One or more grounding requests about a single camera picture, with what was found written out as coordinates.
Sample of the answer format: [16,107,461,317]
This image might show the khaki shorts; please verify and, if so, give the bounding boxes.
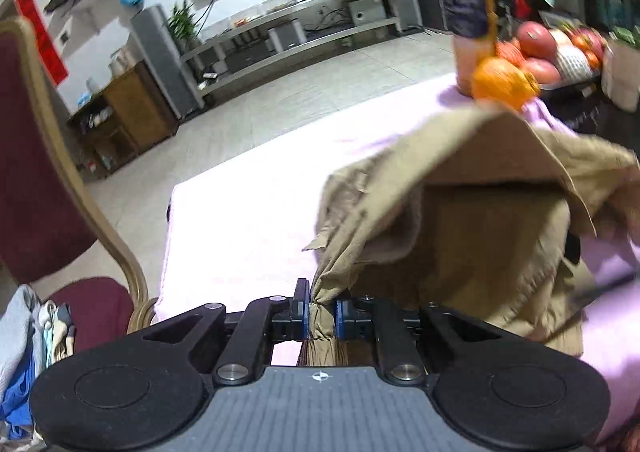
[304,106,639,366]

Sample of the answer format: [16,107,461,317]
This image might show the pile of folded clothes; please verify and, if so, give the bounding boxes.
[1,285,76,449]

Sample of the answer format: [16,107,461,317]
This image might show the pink towel table cover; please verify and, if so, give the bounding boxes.
[155,72,639,437]

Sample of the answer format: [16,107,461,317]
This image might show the brown wooden cabinet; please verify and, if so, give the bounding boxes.
[67,62,179,177]

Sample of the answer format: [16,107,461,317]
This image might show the grey tower speaker left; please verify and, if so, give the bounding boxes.
[130,5,204,123]

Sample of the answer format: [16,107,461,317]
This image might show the large orange fruit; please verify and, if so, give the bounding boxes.
[471,57,540,112]

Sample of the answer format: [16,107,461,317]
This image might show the potted green plant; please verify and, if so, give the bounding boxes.
[167,0,198,53]

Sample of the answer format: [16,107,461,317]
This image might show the black fruit tray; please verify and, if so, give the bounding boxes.
[539,70,602,107]

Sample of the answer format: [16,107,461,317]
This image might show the grey tv stand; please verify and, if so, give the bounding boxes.
[180,0,400,97]

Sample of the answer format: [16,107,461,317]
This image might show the white netted fruit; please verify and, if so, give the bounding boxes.
[555,44,592,82]

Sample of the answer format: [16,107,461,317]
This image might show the red apple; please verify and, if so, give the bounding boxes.
[516,22,558,62]

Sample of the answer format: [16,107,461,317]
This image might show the orange juice bottle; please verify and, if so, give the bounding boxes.
[442,0,498,96]

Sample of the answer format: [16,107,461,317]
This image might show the maroon chair wooden frame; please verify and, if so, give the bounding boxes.
[1,17,154,350]

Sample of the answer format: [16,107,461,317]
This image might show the red wall banner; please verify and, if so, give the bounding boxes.
[16,0,68,86]

